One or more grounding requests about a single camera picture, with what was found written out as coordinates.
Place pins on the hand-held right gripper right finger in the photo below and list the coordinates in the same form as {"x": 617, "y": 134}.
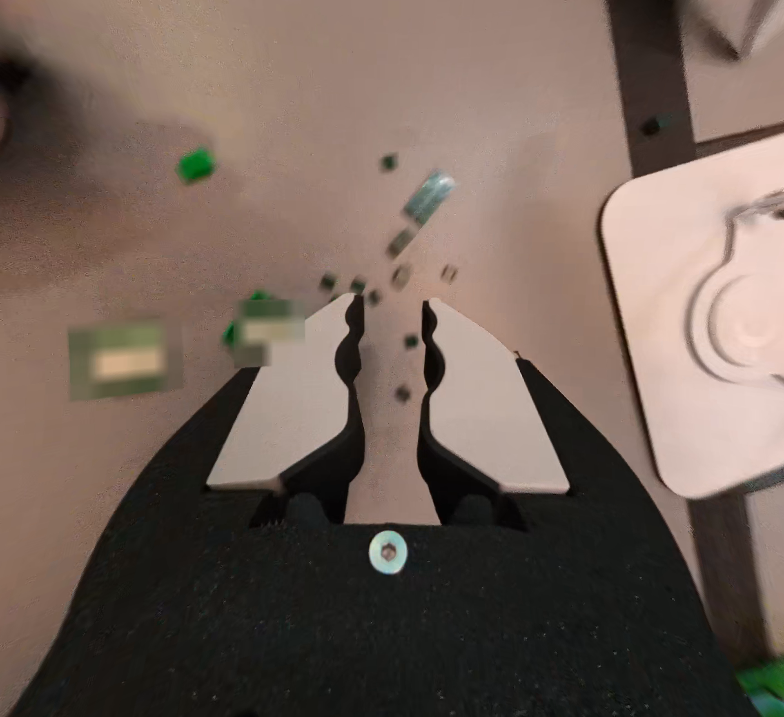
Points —
{"x": 490, "y": 417}

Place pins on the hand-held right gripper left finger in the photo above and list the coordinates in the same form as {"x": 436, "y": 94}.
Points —
{"x": 294, "y": 423}

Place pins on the green building set box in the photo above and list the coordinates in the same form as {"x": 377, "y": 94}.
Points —
{"x": 762, "y": 692}

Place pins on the scattered small green bricks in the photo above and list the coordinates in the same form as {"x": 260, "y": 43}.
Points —
{"x": 196, "y": 166}

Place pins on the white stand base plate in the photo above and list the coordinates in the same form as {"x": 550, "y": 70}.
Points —
{"x": 661, "y": 313}

